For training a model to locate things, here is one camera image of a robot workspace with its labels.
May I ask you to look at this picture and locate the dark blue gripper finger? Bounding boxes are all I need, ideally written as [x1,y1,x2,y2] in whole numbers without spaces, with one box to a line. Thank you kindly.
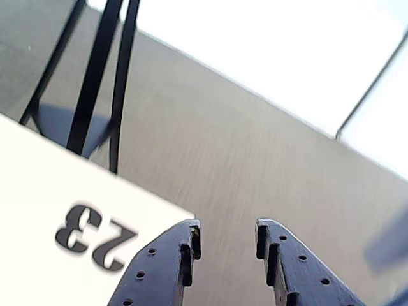
[255,217,367,306]
[106,218,202,306]

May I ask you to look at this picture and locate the white board printed 23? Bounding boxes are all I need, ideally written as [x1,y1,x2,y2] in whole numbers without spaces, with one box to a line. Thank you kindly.
[0,113,196,306]

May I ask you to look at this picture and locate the black frame chair blue seat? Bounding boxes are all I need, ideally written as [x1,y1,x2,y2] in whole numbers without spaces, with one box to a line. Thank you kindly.
[18,0,141,175]

